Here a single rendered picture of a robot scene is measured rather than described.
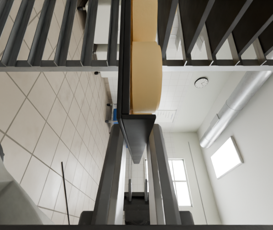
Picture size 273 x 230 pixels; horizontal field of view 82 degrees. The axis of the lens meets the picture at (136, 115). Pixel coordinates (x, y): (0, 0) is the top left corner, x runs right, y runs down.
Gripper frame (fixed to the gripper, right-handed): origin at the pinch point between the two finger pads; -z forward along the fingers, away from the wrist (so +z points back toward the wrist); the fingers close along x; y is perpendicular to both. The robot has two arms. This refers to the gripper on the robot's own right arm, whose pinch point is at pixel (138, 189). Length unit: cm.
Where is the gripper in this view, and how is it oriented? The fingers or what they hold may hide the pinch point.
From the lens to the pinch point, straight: 53.8
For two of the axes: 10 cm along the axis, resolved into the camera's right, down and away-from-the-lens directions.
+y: 0.0, 2.1, -9.8
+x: 10.0, 0.0, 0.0
